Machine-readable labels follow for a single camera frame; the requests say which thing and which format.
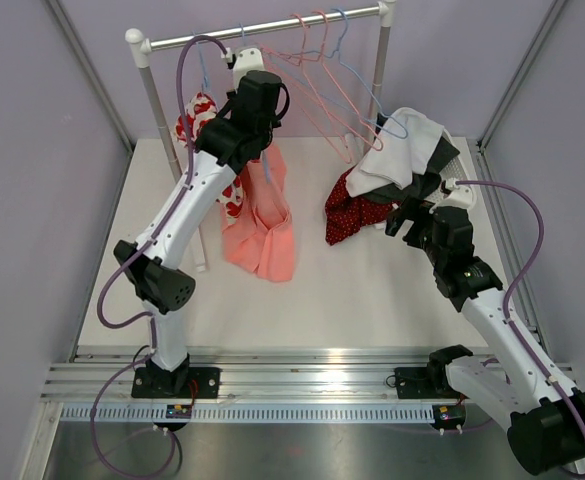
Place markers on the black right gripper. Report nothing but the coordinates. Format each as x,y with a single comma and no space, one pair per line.
415,210

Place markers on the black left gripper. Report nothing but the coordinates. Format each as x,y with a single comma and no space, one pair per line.
274,122

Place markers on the dark red polka dot skirt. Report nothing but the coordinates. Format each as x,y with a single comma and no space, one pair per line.
346,215

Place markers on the salmon pink pleated skirt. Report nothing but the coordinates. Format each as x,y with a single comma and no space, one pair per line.
256,221

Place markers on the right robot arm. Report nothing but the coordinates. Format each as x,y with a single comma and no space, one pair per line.
540,409

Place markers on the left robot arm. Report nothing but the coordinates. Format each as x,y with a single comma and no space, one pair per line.
239,133

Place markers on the white red floral skirt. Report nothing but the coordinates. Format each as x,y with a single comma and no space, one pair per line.
198,112

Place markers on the white perforated plastic basket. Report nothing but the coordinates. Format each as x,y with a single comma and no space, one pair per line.
454,169

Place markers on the white and silver clothes rack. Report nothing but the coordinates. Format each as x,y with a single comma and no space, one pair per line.
142,47

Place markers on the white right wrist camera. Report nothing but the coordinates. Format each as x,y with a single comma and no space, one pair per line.
457,195

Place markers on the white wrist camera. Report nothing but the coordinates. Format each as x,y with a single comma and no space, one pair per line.
242,61
457,195

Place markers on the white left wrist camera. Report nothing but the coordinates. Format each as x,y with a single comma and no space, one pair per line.
242,61

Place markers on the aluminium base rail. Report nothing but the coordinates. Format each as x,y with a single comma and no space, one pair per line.
279,386

